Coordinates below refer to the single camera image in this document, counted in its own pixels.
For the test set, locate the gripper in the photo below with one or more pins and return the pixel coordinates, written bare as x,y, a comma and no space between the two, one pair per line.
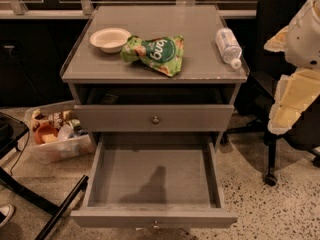
304,37

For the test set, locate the green rice chip bag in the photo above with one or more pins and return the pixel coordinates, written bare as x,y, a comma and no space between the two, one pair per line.
164,55

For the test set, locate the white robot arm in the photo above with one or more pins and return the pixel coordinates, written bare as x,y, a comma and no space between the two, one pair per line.
300,43

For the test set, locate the grey drawer cabinet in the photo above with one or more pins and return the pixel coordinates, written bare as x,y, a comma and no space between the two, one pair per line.
97,78

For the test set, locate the open grey middle drawer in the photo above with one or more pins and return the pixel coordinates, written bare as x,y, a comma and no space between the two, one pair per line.
170,178

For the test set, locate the closed grey upper drawer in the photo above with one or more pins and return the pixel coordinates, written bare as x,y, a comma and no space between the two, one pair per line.
138,118

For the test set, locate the black office chair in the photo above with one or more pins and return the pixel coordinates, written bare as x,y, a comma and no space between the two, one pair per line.
256,96

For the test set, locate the clear plastic water bottle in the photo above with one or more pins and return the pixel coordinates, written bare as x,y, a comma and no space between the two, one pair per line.
229,47

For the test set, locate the round metal upper knob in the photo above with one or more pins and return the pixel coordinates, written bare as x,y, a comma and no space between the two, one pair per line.
155,120

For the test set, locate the round metal knob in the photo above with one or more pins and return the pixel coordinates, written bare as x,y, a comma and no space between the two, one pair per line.
155,225
155,120

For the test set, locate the white paper bowl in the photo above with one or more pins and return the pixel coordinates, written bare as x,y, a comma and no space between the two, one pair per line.
110,40

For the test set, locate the round metal lower knob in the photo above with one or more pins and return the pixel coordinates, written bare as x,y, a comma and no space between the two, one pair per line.
155,225

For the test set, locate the snack package in bin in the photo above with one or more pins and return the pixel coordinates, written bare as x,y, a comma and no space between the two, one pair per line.
56,119

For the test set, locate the clear plastic storage bin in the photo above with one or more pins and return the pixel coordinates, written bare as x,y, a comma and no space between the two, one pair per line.
72,140

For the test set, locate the orange bowl in bin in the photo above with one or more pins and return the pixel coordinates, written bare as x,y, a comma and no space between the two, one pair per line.
45,134

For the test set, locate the white sneaker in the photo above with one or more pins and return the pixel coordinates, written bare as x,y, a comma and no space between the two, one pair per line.
6,213

